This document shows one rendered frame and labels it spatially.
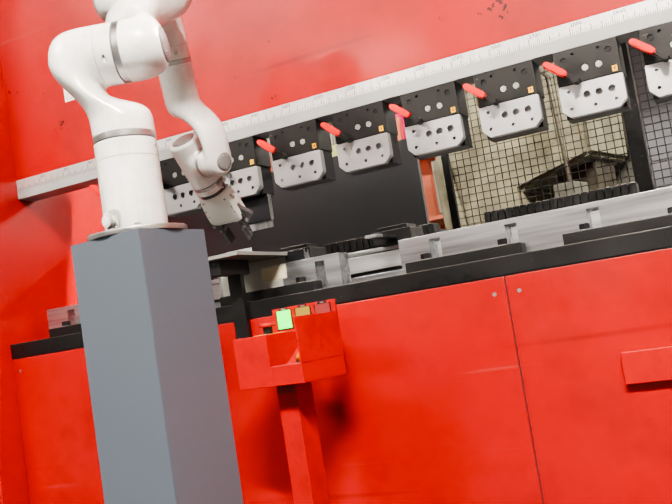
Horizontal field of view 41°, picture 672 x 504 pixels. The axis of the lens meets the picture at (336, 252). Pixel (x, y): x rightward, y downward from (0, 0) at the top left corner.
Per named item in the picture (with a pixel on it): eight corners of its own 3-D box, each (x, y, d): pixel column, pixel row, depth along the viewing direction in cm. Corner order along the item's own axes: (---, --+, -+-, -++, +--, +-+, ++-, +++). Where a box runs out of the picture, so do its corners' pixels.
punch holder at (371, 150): (340, 173, 238) (330, 113, 239) (353, 176, 245) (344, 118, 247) (391, 161, 231) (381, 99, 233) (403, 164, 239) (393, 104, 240)
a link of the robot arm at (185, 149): (228, 171, 235) (206, 171, 241) (205, 129, 228) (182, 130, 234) (209, 190, 230) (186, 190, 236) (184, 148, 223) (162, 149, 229)
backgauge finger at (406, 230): (351, 245, 243) (348, 227, 244) (387, 247, 267) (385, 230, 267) (391, 237, 238) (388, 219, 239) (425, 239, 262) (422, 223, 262)
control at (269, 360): (239, 390, 210) (228, 314, 211) (283, 380, 223) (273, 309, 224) (304, 383, 198) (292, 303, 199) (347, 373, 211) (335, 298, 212)
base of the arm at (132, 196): (138, 227, 157) (124, 125, 159) (65, 246, 167) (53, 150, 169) (208, 228, 174) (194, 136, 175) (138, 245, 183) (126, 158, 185)
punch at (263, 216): (242, 233, 255) (237, 200, 256) (245, 233, 257) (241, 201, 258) (272, 226, 251) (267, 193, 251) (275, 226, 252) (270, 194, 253)
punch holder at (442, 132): (409, 157, 229) (399, 94, 231) (420, 160, 237) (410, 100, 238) (464, 143, 223) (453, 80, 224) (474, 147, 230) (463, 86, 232)
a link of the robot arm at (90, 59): (146, 131, 166) (128, 8, 168) (50, 148, 167) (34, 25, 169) (164, 143, 178) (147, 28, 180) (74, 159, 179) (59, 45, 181)
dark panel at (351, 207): (152, 321, 331) (136, 206, 335) (155, 321, 333) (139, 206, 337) (435, 271, 283) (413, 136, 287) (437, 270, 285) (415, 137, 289)
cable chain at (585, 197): (485, 225, 263) (482, 212, 263) (490, 226, 268) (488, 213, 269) (638, 195, 244) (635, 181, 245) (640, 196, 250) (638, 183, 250)
